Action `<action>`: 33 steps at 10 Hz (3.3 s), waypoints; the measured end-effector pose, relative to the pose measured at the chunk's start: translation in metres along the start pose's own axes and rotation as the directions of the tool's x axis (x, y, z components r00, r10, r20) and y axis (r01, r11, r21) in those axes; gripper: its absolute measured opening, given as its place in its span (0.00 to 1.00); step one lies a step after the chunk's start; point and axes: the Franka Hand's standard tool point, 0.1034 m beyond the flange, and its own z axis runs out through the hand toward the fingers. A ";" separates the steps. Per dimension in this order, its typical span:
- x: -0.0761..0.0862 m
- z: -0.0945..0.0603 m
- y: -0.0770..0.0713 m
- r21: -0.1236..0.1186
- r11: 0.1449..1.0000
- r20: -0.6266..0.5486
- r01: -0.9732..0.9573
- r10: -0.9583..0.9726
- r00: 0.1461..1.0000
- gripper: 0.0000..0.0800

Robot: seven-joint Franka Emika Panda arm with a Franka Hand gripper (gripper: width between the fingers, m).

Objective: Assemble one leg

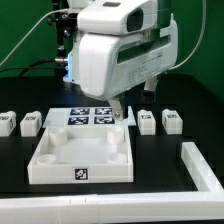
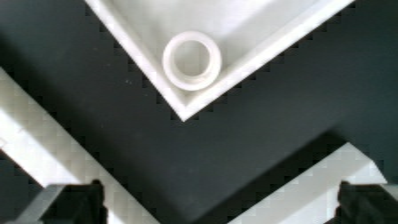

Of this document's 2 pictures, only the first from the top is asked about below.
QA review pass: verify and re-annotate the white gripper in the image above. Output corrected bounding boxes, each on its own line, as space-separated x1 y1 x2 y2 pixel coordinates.
79 18 178 120

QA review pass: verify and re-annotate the white square tabletop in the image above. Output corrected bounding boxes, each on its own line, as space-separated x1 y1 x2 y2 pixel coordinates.
27 125 134 184

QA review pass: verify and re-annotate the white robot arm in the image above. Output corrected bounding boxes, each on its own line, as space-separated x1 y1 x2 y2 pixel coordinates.
65 0 178 120

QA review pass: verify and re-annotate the white sheet with tags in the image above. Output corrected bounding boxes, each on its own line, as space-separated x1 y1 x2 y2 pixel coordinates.
43 107 136 128

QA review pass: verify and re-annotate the white L-shaped fence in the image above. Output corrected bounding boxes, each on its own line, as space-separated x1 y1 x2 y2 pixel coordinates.
0 142 224 224

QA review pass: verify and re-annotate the black cable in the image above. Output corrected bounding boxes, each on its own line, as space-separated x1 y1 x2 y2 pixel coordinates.
0 59 64 78

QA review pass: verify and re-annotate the black camera stand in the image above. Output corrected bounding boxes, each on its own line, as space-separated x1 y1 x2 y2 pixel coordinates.
47 0 77 67

